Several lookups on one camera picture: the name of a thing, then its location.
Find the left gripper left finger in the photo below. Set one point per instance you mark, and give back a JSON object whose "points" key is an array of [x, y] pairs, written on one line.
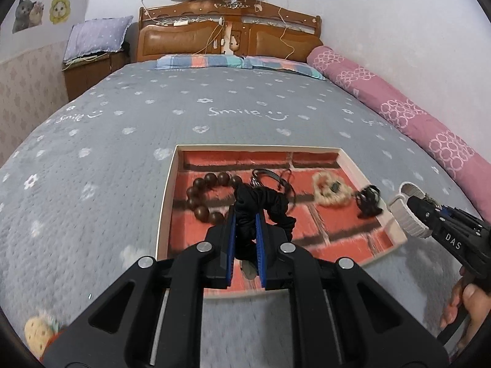
{"points": [[220, 264]]}

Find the wooden nightstand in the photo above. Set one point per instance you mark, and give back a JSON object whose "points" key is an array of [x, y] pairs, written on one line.
{"points": [[83, 74]]}

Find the grey patterned bedspread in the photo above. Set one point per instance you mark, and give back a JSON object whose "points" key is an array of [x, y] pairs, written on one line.
{"points": [[80, 215]]}

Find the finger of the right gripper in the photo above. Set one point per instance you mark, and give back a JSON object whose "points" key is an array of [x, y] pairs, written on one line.
{"points": [[426, 214], [450, 212]]}

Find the brick-pattern jewelry tray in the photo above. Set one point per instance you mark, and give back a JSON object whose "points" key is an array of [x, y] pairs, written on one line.
{"points": [[200, 188]]}

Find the right hand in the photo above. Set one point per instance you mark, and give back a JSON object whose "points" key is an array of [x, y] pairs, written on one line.
{"points": [[476, 302]]}

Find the purple dotted cushion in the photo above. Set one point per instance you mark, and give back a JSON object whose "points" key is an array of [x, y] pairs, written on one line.
{"points": [[95, 36]]}

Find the cream fabric scrunchie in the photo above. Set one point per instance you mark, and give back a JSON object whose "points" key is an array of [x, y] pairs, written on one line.
{"points": [[330, 190]]}

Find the black fluffy scrunchie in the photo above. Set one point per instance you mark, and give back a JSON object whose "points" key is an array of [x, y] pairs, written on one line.
{"points": [[251, 232]]}

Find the black hair claw clip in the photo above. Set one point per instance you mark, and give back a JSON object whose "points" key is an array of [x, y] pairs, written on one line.
{"points": [[368, 202]]}

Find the pink rolled quilt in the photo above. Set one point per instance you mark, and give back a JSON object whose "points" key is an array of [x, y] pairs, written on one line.
{"points": [[462, 163]]}

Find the rust orange scrunchie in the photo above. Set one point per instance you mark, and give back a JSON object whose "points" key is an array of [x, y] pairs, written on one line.
{"points": [[49, 343]]}

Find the yellow flower cat sticker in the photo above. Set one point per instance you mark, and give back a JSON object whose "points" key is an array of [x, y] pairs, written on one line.
{"points": [[60, 11]]}

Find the striped pillow right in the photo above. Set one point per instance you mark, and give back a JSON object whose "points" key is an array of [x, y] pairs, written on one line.
{"points": [[278, 64]]}

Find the wooden headboard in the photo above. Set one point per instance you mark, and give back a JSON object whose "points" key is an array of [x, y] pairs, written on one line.
{"points": [[240, 28]]}

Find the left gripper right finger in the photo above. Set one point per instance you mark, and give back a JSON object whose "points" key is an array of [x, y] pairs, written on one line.
{"points": [[274, 272]]}

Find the grey cats wall sticker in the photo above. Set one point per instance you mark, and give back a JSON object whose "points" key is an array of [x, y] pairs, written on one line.
{"points": [[28, 14]]}

